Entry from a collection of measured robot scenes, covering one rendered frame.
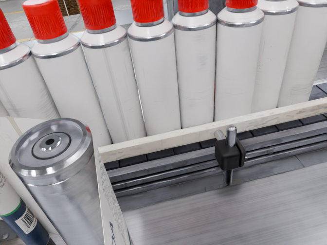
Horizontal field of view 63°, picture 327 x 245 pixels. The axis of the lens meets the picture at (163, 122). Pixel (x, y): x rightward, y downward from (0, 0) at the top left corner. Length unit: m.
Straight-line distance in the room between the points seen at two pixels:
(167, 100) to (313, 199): 0.20
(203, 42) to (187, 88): 0.06
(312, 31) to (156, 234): 0.30
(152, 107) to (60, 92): 0.11
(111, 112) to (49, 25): 0.12
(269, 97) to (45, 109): 0.29
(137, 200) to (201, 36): 0.23
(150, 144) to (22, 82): 0.16
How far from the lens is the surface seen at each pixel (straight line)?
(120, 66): 0.30
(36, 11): 0.29
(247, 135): 0.39
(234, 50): 0.32
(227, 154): 0.31
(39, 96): 0.33
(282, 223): 0.32
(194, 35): 0.31
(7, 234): 0.43
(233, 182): 0.40
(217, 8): 0.65
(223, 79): 0.34
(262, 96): 0.39
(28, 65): 0.32
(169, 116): 0.35
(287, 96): 0.43
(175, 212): 0.31
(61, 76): 0.31
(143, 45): 0.29
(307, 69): 0.41
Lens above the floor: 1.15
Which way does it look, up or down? 40 degrees down
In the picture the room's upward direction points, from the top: 8 degrees counter-clockwise
